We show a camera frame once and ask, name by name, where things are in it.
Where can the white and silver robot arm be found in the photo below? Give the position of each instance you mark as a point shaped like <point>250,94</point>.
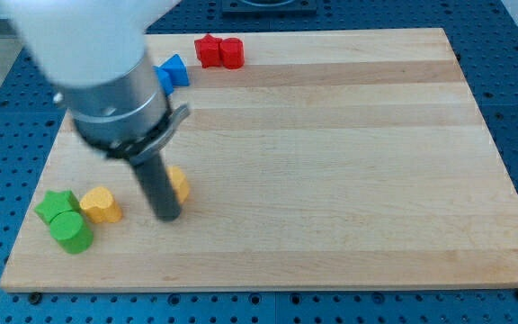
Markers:
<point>94,53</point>

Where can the green star block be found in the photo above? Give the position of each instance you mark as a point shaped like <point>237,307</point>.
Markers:
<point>55,203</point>

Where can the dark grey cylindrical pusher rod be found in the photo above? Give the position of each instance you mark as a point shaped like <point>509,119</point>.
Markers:
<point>156,186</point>

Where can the red cylinder block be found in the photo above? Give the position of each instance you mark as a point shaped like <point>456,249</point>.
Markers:
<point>232,53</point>

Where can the yellow heart block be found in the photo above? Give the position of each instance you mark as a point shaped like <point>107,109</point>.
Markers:
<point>100,206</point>

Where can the yellow hexagon block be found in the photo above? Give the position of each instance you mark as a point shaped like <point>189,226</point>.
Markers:
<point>179,183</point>

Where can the light wooden board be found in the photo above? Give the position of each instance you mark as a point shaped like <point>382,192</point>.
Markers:
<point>332,160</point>

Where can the blue cube block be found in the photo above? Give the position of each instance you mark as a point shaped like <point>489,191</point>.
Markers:
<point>164,80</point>

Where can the red star block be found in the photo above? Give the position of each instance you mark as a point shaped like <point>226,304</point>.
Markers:
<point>208,51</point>

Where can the blue triangle block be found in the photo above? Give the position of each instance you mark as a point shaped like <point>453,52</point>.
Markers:
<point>177,71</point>

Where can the green cylinder block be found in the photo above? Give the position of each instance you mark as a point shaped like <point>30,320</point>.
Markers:
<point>71,232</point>

